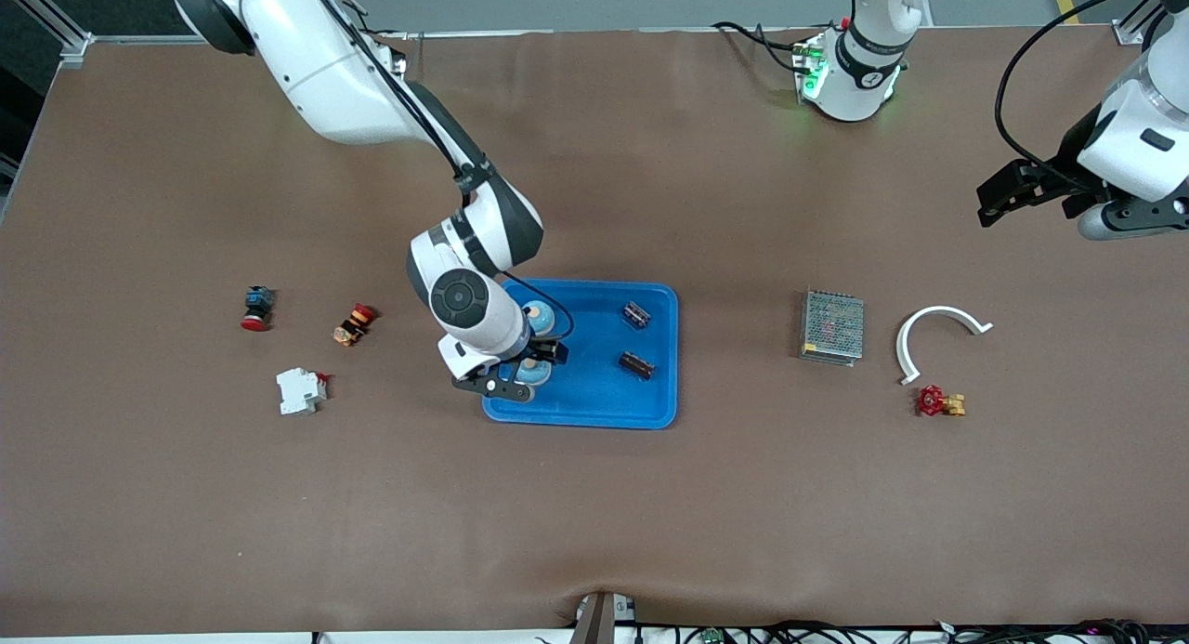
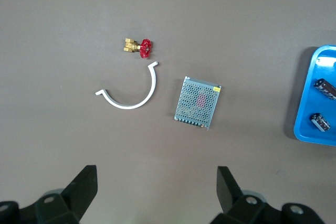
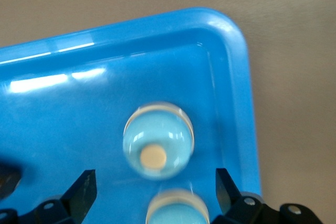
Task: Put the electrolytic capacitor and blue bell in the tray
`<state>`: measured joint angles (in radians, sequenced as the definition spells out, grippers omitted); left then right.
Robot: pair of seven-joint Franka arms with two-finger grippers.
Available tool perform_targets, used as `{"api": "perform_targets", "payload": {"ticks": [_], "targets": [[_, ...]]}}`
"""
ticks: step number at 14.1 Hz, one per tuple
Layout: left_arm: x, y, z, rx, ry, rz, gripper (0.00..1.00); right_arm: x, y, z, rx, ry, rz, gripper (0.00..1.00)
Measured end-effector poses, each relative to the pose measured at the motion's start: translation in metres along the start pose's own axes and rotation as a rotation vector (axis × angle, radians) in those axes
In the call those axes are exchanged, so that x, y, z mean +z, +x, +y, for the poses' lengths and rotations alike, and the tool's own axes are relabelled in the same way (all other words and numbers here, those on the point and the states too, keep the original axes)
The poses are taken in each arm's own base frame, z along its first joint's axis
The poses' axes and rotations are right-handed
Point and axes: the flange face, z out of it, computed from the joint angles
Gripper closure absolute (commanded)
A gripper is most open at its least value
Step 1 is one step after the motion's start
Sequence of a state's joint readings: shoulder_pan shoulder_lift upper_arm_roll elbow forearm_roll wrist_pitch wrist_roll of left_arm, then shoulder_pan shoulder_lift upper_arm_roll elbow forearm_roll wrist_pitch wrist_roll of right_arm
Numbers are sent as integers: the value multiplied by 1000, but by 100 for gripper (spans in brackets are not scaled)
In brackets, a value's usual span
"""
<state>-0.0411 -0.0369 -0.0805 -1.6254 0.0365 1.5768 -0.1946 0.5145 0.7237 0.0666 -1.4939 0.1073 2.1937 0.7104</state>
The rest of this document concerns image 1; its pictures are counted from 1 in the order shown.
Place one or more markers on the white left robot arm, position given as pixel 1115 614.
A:
pixel 859 77

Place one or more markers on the white curved plastic clip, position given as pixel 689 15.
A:
pixel 899 351

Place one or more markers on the small green connector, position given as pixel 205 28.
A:
pixel 712 636

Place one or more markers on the white circuit breaker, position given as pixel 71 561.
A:
pixel 299 391

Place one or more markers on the orange red push button switch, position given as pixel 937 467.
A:
pixel 353 324

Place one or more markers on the grey camera stand bracket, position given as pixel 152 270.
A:
pixel 599 621

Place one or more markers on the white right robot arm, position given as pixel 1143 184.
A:
pixel 307 59

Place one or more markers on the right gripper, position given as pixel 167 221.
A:
pixel 538 350

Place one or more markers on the metal mesh power supply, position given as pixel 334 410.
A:
pixel 832 326

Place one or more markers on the red emergency stop button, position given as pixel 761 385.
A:
pixel 257 302

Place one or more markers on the blue desk bell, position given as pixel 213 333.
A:
pixel 537 373
pixel 539 317

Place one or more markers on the black electrolytic capacitor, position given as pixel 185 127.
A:
pixel 636 315
pixel 636 365

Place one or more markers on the blue plastic tray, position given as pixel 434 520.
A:
pixel 604 398

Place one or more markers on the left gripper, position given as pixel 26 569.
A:
pixel 1062 177

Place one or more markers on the aluminium frame profile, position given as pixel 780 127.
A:
pixel 1129 32
pixel 74 49

